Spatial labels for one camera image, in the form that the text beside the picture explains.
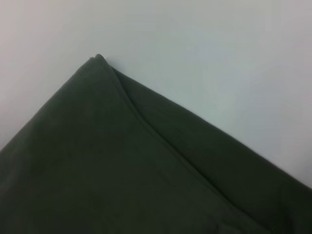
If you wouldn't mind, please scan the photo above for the dark green t-shirt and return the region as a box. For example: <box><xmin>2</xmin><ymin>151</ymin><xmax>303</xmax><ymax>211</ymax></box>
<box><xmin>0</xmin><ymin>53</ymin><xmax>312</xmax><ymax>234</ymax></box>

